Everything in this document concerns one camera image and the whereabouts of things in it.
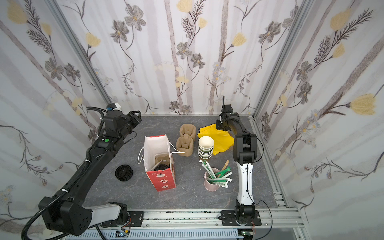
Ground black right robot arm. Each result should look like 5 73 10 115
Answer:
216 98 257 216

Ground yellow napkin stack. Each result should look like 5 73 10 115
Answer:
198 124 235 155

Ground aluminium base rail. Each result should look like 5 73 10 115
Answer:
56 208 310 240

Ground stack of black lids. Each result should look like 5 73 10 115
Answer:
115 165 134 182

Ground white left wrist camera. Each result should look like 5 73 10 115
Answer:
106 103 121 112

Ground black plastic cup lid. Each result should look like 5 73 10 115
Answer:
155 164 169 171

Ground aluminium corner frame post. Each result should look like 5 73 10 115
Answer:
252 0 315 118

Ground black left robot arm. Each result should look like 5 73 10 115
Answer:
21 104 142 240

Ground red white paper gift bag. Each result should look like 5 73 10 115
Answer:
138 135 181 192

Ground pink metal straw bucket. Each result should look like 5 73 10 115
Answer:
204 172 220 192

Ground single brown pulp cup carrier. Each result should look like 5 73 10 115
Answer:
151 154 171 171

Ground stack of paper cups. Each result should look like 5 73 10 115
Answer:
198 136 215 160

